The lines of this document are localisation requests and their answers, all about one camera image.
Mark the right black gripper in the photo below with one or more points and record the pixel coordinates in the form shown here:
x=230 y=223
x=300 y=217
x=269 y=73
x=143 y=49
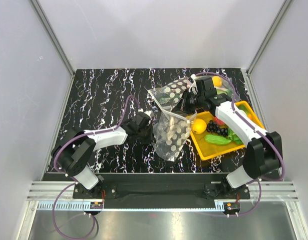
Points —
x=184 y=106

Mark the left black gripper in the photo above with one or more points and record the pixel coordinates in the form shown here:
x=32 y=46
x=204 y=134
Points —
x=150 y=139

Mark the yellow fake lemon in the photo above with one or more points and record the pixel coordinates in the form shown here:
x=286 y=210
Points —
x=199 y=126

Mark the clear zip bag with mushroom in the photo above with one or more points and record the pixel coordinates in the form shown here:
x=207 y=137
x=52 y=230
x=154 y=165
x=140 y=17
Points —
x=158 y=95

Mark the clear zip bag with lemon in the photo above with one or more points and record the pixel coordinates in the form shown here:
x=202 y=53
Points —
x=169 y=150

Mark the green fake bok choy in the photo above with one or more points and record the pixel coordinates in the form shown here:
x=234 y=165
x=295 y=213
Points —
x=231 y=134

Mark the grey fake fish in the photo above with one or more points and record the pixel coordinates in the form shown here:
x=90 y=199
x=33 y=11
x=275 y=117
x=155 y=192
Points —
x=172 y=129

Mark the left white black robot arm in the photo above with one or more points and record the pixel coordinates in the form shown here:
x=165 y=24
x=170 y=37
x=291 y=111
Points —
x=73 y=152

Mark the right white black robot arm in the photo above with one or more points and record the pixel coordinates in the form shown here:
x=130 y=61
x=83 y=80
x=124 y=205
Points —
x=263 y=149

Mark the black fake grape bunch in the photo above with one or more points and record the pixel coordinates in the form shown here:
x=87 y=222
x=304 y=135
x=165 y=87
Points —
x=214 y=128

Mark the clear bag of fake fruit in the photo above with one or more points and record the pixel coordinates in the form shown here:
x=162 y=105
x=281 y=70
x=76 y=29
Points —
x=223 y=87

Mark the green fake bitter gourd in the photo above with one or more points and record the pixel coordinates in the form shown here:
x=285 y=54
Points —
x=217 y=140

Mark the yellow plastic tray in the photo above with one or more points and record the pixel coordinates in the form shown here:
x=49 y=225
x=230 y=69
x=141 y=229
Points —
x=208 y=151

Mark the black marble pattern mat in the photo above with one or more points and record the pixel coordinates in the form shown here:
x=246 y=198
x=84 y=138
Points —
x=99 y=97

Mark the left small connector board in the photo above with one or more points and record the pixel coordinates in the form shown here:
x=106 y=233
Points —
x=96 y=205

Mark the small connector board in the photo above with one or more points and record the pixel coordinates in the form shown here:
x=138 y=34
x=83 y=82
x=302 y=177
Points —
x=232 y=207
x=96 y=205

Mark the right small connector board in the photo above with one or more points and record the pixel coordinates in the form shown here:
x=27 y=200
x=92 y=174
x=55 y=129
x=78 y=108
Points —
x=232 y=207

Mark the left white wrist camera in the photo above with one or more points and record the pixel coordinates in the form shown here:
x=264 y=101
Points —
x=149 y=113

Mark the slotted white cable duct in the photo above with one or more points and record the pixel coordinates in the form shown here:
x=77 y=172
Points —
x=114 y=206

